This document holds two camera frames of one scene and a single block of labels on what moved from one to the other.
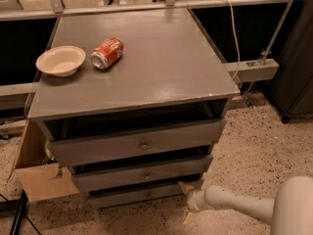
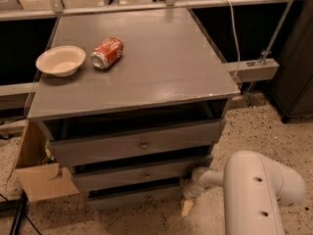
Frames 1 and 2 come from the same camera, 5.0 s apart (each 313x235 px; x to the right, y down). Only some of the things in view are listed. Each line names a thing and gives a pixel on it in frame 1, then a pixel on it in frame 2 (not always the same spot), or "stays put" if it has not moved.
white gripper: [195, 200] to [192, 187]
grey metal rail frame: [245, 70] stays put
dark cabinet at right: [292, 92] stays put
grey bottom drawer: [179, 193] stays put
